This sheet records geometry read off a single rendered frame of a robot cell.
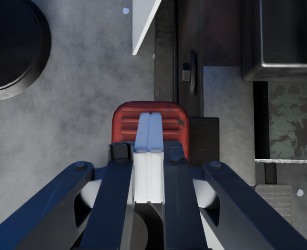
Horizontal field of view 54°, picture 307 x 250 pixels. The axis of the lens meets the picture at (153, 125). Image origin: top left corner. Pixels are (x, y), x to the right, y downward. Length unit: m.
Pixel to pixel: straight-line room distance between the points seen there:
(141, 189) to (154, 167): 0.01
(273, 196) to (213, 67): 0.58
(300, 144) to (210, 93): 0.12
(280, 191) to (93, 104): 0.63
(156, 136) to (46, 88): 0.92
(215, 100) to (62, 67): 0.78
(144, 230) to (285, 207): 0.42
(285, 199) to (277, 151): 0.54
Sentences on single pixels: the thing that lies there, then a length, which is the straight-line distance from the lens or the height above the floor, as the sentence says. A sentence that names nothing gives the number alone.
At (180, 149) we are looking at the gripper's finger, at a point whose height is 0.82.
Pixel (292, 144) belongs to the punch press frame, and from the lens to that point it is 0.38.
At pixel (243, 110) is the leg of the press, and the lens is 0.37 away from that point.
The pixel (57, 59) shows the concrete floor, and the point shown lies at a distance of 1.09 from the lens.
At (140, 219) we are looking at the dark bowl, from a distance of 1.01.
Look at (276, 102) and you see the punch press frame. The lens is 0.38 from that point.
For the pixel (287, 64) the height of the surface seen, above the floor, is 0.70.
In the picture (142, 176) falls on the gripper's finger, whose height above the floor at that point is 0.83.
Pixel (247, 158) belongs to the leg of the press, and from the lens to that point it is 0.36.
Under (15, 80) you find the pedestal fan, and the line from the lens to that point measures 1.08.
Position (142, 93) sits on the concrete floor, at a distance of 1.01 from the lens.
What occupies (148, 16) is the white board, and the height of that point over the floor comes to 0.28.
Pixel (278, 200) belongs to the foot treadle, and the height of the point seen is 0.16.
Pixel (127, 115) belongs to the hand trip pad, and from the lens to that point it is 0.23.
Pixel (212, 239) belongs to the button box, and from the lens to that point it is 0.38.
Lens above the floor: 0.99
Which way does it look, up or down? 84 degrees down
